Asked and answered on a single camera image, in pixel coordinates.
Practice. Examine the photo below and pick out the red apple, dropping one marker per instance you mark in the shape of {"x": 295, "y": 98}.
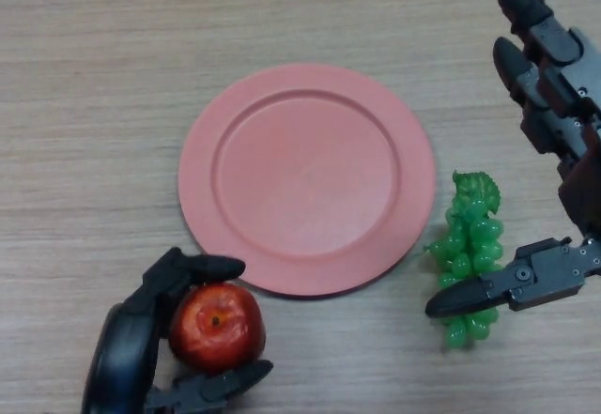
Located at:
{"x": 216, "y": 329}

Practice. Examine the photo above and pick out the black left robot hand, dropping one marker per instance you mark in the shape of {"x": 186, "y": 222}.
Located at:
{"x": 122, "y": 353}

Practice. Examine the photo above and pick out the pink round plate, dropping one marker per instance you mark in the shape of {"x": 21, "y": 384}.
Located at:
{"x": 305, "y": 179}

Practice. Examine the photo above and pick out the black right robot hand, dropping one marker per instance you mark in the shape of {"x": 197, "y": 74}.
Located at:
{"x": 549, "y": 273}

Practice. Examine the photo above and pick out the green grape bunch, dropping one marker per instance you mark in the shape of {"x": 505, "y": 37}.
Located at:
{"x": 469, "y": 254}

